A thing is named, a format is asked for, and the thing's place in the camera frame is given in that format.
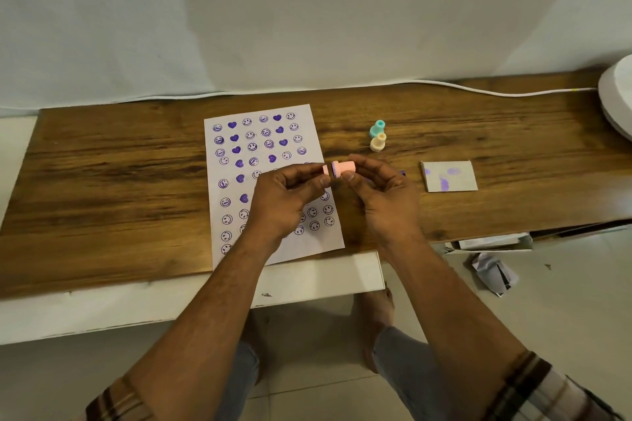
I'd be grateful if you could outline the person's left hand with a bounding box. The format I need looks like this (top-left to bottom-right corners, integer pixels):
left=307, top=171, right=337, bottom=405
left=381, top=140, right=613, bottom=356
left=245, top=162, right=332, bottom=256

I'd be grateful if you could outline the person's right hand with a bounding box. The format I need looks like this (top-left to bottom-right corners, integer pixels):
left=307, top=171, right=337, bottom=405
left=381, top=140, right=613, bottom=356
left=341, top=154, right=425, bottom=253

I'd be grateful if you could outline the person's right forearm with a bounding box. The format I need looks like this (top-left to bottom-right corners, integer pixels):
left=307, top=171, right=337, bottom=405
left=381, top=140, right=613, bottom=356
left=378, top=235, right=531, bottom=421

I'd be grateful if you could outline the person's left forearm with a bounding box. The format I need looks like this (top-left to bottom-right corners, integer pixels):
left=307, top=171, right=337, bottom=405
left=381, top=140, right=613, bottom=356
left=121, top=231, right=277, bottom=421

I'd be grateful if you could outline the white paper with purple stamps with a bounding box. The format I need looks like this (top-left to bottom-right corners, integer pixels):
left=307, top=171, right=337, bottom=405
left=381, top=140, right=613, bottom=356
left=204, top=104, right=346, bottom=271

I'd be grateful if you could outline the white card with purple smudges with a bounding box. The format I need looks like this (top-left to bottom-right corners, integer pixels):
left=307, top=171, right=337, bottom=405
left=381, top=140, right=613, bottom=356
left=421, top=161, right=479, bottom=193

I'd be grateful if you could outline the person's right foot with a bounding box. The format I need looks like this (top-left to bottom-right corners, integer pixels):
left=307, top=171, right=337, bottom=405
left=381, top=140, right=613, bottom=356
left=352, top=287, right=396, bottom=373

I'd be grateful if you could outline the crumpled white paper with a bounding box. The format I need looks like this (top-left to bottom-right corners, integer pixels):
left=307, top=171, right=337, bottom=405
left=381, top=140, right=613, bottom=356
left=466, top=252, right=520, bottom=297

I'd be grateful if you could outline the white backdrop sheet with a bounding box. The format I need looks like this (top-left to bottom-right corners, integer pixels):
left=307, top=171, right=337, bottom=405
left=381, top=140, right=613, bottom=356
left=0, top=0, right=632, bottom=116

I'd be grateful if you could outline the person's right jeans leg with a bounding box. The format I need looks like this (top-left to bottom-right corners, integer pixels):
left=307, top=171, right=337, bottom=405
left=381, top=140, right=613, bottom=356
left=372, top=326, right=451, bottom=421

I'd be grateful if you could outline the person's jeans leg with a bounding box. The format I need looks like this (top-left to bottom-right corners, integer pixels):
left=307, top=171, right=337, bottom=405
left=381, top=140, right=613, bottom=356
left=213, top=341, right=260, bottom=421
left=372, top=326, right=451, bottom=421

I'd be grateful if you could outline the person's left jeans leg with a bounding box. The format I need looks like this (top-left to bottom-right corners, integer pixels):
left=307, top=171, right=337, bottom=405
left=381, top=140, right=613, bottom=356
left=213, top=341, right=260, bottom=421

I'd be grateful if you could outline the white shelf board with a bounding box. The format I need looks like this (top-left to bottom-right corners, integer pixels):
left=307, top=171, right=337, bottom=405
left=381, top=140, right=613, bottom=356
left=0, top=252, right=386, bottom=345

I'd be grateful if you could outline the white round appliance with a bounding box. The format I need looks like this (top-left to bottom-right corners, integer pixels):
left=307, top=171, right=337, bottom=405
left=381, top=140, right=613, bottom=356
left=597, top=54, right=632, bottom=141

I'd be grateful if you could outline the person's right plaid sleeve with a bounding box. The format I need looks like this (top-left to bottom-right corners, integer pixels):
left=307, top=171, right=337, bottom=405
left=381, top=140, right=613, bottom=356
left=494, top=351, right=627, bottom=421

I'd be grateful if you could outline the person's plaid sleeve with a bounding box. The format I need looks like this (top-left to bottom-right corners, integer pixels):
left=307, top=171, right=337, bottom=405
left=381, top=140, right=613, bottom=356
left=85, top=375, right=155, bottom=421
left=494, top=351, right=627, bottom=421

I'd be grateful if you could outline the person's left plaid sleeve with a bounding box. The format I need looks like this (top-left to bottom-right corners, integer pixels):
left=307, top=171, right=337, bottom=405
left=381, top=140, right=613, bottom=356
left=85, top=375, right=155, bottom=421

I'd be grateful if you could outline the white cable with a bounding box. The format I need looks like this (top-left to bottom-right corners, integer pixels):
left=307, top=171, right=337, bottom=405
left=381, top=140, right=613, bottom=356
left=405, top=79, right=601, bottom=98

